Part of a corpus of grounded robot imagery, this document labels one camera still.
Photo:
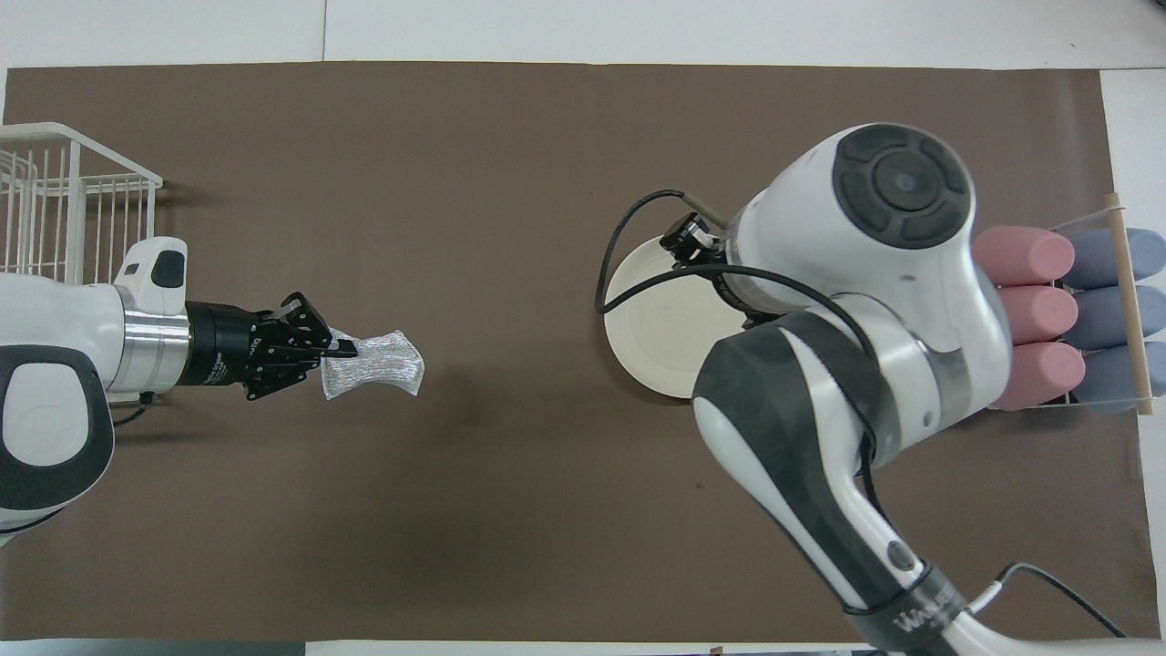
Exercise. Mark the cream round plate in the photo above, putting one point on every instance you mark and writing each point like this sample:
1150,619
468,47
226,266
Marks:
656,337

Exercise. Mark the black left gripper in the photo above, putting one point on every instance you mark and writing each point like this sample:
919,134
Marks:
223,344

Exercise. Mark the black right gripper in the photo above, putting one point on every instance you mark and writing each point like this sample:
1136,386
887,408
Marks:
697,246

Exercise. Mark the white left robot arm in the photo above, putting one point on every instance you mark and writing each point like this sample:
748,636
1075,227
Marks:
55,328

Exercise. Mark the brown table mat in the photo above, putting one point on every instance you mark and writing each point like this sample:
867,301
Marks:
455,182

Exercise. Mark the cup rack with wooden bar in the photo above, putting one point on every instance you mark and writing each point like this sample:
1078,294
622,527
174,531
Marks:
1130,310

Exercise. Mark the pink plastic cup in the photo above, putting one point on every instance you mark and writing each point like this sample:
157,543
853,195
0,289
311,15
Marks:
1048,375
1025,255
1043,314

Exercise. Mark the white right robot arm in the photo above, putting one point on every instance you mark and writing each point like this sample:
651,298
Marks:
865,273

